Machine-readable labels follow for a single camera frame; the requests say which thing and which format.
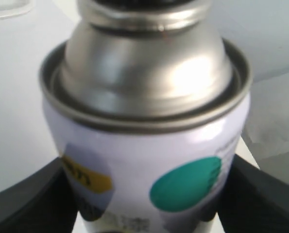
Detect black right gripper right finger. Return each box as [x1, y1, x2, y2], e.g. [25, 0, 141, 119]
[202, 155, 289, 233]

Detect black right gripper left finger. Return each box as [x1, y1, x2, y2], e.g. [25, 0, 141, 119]
[0, 158, 78, 233]

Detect polka dot spray can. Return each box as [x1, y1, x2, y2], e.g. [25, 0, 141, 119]
[40, 0, 252, 233]

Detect white plastic tray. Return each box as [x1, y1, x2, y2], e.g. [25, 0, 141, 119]
[0, 0, 35, 19]

